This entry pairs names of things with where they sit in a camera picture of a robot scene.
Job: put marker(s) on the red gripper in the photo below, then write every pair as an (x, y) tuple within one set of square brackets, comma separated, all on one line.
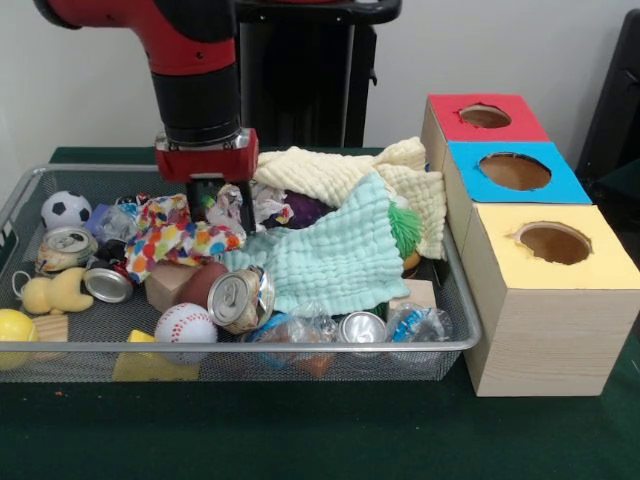
[(205, 162)]

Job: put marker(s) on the colourful knotted cloth ball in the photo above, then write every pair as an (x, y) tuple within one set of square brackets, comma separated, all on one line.
[(270, 205), (170, 235)]

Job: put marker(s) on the cream waffle cloth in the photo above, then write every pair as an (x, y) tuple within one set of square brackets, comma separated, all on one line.
[(320, 170)]

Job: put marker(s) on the light blue waffle cloth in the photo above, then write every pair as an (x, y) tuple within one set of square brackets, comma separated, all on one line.
[(330, 265)]

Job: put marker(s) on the green spiky ball with eyes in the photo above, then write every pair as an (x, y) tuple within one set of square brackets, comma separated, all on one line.
[(405, 225)]

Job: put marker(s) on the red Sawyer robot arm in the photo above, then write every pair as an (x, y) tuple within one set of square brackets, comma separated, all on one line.
[(190, 50)]

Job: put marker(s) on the shallow clear mesh bin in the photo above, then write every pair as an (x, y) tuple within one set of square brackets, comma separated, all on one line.
[(440, 362)]

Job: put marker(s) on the brown toy football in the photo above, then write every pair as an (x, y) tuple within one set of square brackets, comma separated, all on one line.
[(202, 282)]

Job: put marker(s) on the crushed soda can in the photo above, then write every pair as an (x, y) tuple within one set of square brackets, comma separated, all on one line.
[(237, 300), (362, 327), (67, 250)]

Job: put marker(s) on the white baseball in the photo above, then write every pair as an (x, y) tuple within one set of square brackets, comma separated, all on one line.
[(185, 325)]

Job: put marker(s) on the black and white soccer ball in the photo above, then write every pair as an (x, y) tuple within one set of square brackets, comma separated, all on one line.
[(65, 210)]

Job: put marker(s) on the dark green table cloth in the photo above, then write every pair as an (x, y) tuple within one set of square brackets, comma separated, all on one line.
[(300, 430)]

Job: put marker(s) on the plain yellow ball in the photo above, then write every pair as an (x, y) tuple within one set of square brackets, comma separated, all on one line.
[(15, 327)]

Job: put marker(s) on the dark green side table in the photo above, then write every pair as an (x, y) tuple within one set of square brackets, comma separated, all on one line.
[(620, 192)]

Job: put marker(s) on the black chair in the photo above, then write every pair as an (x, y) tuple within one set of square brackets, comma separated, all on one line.
[(620, 100)]

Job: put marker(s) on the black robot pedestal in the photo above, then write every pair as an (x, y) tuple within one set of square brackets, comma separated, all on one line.
[(310, 75)]

